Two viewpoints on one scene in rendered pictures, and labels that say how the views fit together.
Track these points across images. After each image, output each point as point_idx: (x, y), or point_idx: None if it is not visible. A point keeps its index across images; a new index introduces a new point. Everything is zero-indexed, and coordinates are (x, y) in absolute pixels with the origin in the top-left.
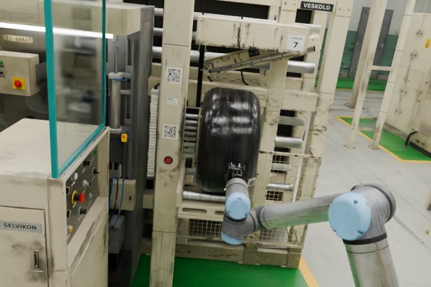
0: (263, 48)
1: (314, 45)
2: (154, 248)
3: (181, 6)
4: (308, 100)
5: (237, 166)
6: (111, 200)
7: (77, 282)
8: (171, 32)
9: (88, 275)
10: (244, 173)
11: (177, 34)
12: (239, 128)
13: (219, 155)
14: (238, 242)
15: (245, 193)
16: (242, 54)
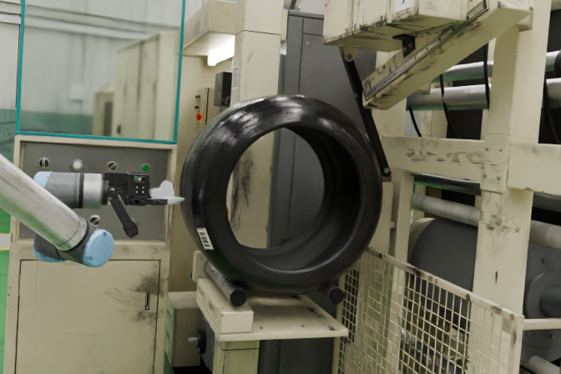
0: (371, 22)
1: None
2: (213, 371)
3: None
4: (557, 164)
5: (144, 176)
6: None
7: (37, 282)
8: (238, 17)
9: (73, 301)
10: (128, 179)
11: (240, 17)
12: (206, 133)
13: (182, 177)
14: (36, 254)
15: (56, 176)
16: (397, 55)
